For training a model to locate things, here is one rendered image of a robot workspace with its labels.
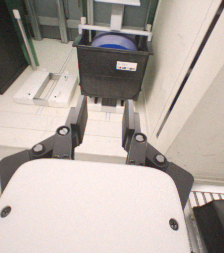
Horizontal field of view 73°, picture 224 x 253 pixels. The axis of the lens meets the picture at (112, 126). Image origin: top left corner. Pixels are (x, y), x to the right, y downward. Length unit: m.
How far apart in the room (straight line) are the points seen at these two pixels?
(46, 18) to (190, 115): 1.12
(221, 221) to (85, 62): 0.58
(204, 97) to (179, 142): 0.12
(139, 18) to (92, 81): 0.73
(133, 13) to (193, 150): 0.96
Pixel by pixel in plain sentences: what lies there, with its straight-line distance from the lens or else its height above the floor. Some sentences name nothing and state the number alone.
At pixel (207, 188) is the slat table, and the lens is 0.69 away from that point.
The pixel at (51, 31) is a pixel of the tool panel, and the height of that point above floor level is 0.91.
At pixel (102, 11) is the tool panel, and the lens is 1.18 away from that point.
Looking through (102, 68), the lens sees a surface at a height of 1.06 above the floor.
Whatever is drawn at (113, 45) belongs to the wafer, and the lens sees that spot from 0.51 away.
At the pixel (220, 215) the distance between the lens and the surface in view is 0.55.
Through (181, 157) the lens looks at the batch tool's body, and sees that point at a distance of 0.42.
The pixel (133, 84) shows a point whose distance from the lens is 0.53.
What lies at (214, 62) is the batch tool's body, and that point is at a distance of 0.27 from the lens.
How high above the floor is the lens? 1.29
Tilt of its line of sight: 49 degrees down
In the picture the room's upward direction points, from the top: 7 degrees clockwise
